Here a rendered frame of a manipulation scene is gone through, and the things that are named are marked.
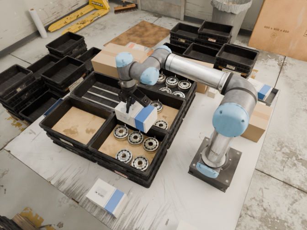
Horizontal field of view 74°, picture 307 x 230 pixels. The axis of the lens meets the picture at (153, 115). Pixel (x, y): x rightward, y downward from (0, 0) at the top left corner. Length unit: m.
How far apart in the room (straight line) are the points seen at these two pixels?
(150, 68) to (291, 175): 1.96
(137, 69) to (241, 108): 0.43
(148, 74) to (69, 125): 0.87
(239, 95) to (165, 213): 0.82
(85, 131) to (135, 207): 0.59
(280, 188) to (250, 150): 0.86
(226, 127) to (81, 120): 1.07
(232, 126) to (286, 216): 1.63
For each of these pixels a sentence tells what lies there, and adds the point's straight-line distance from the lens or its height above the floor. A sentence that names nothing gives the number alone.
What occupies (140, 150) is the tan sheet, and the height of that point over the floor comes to 0.83.
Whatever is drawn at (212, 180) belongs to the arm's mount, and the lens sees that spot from 1.32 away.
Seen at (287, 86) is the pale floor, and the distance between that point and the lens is 3.34.
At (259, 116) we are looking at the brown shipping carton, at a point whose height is 0.86.
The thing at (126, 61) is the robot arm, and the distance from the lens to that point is 0.88.
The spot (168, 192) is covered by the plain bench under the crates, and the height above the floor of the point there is 0.70.
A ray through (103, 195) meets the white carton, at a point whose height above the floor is 0.79.
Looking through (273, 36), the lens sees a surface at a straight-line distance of 3.85.
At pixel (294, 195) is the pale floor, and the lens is 2.40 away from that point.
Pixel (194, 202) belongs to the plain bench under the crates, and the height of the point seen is 0.70.
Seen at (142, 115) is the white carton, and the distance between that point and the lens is 1.07.
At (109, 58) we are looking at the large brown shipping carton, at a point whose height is 0.90.
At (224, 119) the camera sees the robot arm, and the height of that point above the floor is 1.41.
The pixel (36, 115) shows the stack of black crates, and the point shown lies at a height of 0.27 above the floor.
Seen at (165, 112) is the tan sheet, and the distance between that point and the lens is 1.48.
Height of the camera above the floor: 1.97
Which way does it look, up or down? 51 degrees down
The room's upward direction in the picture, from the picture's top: 3 degrees counter-clockwise
